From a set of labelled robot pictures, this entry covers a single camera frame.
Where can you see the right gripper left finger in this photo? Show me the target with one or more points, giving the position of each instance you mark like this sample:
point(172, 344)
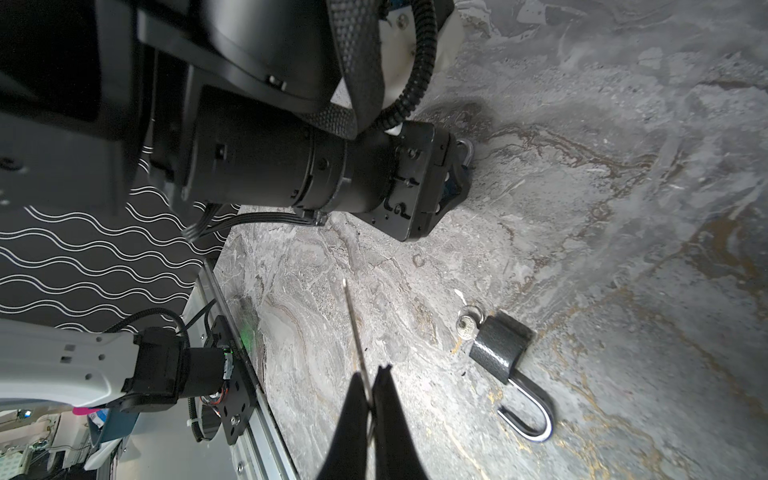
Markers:
point(348, 452)

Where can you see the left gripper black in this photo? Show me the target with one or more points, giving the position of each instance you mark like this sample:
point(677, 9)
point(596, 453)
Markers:
point(429, 182)

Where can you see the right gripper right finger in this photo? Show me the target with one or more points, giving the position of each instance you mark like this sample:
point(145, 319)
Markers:
point(396, 456)

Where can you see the black padlock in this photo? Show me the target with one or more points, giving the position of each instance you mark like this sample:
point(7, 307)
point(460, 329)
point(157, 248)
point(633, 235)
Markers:
point(499, 345)

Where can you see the blue padlock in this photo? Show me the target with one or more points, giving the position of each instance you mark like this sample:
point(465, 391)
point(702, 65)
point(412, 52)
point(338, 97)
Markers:
point(466, 151)

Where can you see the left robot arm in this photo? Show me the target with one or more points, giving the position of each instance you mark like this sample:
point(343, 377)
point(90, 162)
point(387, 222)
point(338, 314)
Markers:
point(264, 111)

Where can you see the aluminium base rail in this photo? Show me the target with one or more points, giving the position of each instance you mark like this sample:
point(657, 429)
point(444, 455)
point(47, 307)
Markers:
point(248, 443)

